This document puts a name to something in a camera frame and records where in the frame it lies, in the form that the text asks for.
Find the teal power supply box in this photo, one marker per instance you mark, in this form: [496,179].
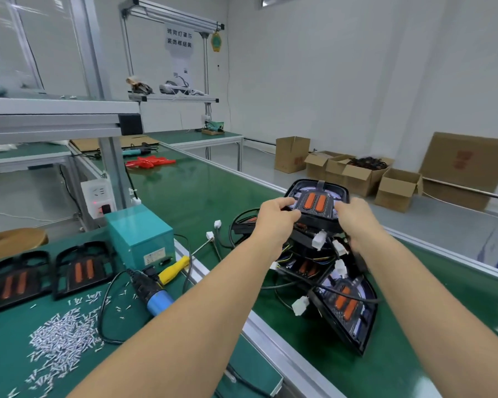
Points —
[141,236]

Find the white power strip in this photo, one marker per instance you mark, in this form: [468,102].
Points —
[98,196]

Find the flat brown cardboard sheet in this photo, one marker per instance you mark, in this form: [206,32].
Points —
[465,170]

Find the red tool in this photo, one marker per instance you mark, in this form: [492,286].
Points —
[149,161]

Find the teal hand tool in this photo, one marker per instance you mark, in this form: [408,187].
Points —
[137,151]

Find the yellow plug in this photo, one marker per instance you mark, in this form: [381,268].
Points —
[174,267]

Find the heap of small silver screws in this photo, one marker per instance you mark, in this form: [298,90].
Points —
[58,340]

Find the small green workbench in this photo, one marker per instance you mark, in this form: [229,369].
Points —
[25,153]

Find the person's right hand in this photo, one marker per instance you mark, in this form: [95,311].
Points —
[358,224]

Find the person's right forearm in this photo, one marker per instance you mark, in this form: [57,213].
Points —
[440,319]

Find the person's left hand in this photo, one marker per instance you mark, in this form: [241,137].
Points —
[275,224]

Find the person's left forearm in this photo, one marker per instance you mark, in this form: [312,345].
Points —
[182,335]

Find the aluminium shelf frame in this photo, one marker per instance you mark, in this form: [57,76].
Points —
[58,116]

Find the black cover orange strips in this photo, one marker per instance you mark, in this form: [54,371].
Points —
[12,282]
[83,269]

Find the round brown wooden stool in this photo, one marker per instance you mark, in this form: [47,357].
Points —
[12,242]

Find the brown cardboard box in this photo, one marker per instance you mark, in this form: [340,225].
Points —
[292,153]
[365,176]
[397,190]
[328,165]

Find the green workbench white legs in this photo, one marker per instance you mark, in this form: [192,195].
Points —
[195,136]

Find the blue black electric screwdriver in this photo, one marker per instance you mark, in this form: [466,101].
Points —
[152,292]

